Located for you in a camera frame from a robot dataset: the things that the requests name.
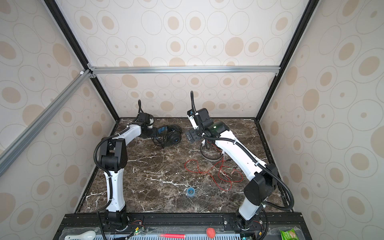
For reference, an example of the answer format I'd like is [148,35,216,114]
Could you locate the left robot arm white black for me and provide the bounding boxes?
[94,100,157,228]

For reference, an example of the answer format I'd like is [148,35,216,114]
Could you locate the green snack packet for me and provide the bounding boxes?
[280,229,299,240]

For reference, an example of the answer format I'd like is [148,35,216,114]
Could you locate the horizontal aluminium rail back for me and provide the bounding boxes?
[91,66,280,74]

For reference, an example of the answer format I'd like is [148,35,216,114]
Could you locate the red headphone cable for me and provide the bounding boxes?
[183,143,244,192]

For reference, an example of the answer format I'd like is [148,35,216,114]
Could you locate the pink red pen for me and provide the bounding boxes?
[158,234,186,239]

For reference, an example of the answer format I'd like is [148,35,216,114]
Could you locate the red ball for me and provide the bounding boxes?
[206,228,216,239]

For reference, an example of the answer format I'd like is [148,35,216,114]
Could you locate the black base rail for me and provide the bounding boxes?
[54,213,312,240]

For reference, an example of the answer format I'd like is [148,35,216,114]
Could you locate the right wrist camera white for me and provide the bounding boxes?
[187,110,200,130]

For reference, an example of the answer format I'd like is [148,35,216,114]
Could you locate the blue tape roll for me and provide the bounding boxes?
[186,187,196,198]

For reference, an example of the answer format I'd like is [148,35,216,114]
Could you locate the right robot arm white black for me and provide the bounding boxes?
[186,91,295,230]

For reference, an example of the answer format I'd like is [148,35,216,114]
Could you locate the diagonal aluminium rail left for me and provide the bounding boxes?
[1,70,91,175]

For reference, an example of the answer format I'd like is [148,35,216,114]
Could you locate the black headphones blue headband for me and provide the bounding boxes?
[152,125,182,149]

